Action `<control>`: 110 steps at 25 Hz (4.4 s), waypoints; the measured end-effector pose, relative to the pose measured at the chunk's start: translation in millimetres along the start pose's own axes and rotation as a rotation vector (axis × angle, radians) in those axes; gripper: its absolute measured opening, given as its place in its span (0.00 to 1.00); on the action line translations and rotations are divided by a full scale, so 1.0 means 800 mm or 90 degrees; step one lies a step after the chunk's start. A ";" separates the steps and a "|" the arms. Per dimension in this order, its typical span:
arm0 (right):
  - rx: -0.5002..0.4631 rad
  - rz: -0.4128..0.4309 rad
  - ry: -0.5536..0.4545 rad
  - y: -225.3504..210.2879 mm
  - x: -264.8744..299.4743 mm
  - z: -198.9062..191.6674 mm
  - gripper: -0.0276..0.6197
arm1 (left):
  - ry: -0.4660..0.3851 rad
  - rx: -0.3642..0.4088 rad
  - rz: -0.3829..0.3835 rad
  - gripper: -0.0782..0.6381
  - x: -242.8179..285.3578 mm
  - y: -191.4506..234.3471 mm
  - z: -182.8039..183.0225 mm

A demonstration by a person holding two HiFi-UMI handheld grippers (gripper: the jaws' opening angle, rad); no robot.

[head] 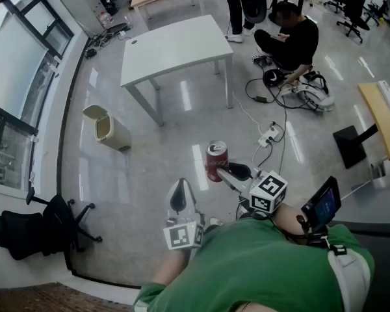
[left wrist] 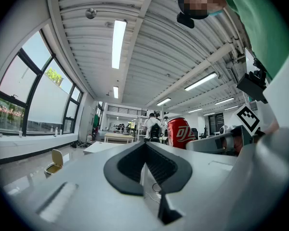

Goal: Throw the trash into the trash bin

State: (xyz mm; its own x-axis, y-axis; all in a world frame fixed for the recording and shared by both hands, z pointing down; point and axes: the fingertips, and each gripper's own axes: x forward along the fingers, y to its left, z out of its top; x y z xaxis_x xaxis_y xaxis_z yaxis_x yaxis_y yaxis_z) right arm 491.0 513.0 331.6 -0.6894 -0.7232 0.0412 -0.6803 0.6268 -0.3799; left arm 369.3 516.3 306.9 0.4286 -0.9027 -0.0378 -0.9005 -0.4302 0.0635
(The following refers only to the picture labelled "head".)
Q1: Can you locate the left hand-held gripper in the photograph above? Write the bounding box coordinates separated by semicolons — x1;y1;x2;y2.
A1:
163;177;205;250

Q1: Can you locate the person's right forearm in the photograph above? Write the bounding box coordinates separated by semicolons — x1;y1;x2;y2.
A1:
272;203;309;240

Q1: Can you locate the grey chest harness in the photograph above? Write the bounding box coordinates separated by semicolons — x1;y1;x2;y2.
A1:
326;244;372;312

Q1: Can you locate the clear water bottle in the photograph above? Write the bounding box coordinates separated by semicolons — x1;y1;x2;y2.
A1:
97;11;114;29

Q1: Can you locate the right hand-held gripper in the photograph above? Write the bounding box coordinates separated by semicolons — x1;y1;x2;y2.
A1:
216;159;289;215

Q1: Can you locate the black round pack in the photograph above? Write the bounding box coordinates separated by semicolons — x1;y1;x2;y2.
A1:
240;0;268;24

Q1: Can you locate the red soda can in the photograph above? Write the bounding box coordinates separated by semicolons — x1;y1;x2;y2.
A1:
205;140;230;183

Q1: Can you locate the black office chair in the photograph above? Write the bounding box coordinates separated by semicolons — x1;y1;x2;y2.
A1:
0;187;103;261

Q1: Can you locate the white backpack rig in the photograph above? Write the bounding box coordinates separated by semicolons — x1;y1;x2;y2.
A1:
280;71;335;112

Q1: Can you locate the white power strip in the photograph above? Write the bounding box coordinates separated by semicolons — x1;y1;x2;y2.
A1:
257;125;280;148

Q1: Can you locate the black-framed window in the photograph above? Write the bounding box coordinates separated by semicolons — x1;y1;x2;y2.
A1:
0;0;75;191

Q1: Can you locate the black round floor base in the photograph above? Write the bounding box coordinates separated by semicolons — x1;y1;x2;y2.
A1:
102;23;133;40

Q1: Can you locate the beige trash bin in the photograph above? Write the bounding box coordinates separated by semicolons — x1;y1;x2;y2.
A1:
83;105;133;152

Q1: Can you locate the black chest monitor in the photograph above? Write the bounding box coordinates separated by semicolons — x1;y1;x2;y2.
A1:
301;175;342;234

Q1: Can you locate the person's left forearm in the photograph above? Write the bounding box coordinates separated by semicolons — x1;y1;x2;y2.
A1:
152;247;196;287

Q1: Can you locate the white table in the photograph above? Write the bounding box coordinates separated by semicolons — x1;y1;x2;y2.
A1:
120;14;235;127

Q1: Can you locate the person's green shirt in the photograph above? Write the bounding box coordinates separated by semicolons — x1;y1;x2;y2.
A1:
133;218;376;312

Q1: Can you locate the white flat device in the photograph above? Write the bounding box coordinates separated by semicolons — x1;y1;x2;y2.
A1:
376;80;390;110

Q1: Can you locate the black helmet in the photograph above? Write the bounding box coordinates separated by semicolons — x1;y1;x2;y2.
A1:
263;69;287;88

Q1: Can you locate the white cabinet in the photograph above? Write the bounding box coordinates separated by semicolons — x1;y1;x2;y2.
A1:
57;0;105;39

